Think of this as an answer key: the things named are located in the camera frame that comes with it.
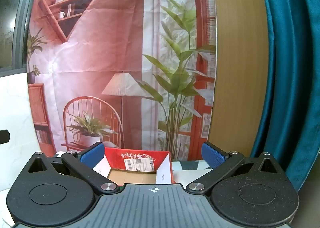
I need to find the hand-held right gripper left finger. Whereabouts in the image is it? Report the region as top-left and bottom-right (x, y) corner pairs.
(26, 142), (120, 195)

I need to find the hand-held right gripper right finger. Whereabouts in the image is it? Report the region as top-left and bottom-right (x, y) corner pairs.
(186, 142), (287, 196)

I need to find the red cardboard box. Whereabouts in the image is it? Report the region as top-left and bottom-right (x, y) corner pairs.
(92, 147), (177, 186)

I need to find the printed white tablecloth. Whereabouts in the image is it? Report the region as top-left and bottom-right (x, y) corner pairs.
(54, 151), (217, 186)

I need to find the wooden panel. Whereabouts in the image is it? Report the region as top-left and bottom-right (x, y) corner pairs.
(211, 0), (275, 161)

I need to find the teal curtain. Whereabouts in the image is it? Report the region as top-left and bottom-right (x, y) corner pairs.
(250, 0), (320, 193)

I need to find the printed room-scene wall cloth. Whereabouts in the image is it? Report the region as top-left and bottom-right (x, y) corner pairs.
(26, 0), (217, 162)

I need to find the grey window frame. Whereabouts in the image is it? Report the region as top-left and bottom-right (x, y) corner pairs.
(11, 0), (42, 71)

